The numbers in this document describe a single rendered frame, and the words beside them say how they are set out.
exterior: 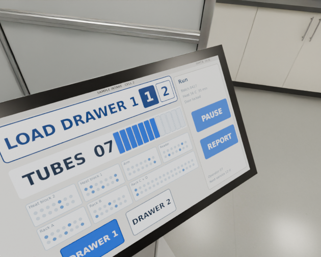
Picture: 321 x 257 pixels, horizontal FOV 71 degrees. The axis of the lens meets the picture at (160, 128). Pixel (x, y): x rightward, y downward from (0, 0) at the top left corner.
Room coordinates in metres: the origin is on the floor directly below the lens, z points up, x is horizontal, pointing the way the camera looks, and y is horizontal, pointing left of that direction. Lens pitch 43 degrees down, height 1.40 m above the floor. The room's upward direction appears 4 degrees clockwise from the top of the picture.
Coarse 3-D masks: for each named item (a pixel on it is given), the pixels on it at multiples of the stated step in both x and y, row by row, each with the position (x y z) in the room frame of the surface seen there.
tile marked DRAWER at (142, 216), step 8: (160, 192) 0.22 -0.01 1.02; (168, 192) 0.23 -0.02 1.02; (152, 200) 0.21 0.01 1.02; (160, 200) 0.21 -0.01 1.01; (168, 200) 0.22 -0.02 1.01; (136, 208) 0.19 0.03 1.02; (144, 208) 0.19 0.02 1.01; (152, 208) 0.20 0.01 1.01; (160, 208) 0.20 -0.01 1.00; (168, 208) 0.21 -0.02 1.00; (176, 208) 0.21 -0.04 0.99; (128, 216) 0.18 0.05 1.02; (136, 216) 0.18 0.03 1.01; (144, 216) 0.18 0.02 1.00; (152, 216) 0.19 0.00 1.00; (160, 216) 0.19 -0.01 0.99; (136, 224) 0.17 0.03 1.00; (144, 224) 0.17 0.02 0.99; (152, 224) 0.18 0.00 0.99; (136, 232) 0.16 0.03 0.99
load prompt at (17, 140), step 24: (120, 96) 0.31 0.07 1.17; (144, 96) 0.33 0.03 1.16; (168, 96) 0.35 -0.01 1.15; (24, 120) 0.23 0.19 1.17; (48, 120) 0.24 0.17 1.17; (72, 120) 0.26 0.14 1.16; (96, 120) 0.27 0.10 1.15; (120, 120) 0.29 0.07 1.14; (0, 144) 0.20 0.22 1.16; (24, 144) 0.21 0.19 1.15; (48, 144) 0.22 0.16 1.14
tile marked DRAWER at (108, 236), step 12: (96, 228) 0.15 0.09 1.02; (108, 228) 0.15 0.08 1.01; (120, 228) 0.16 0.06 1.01; (84, 240) 0.13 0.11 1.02; (96, 240) 0.14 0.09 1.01; (108, 240) 0.14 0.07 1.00; (120, 240) 0.14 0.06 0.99; (60, 252) 0.11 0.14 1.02; (72, 252) 0.12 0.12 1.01; (84, 252) 0.12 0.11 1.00; (96, 252) 0.12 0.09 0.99; (108, 252) 0.13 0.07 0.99
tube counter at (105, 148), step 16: (176, 112) 0.34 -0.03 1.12; (128, 128) 0.28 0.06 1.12; (144, 128) 0.29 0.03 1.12; (160, 128) 0.30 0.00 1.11; (176, 128) 0.32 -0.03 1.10; (96, 144) 0.24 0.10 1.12; (112, 144) 0.25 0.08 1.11; (128, 144) 0.26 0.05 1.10; (144, 144) 0.27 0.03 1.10; (96, 160) 0.23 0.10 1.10
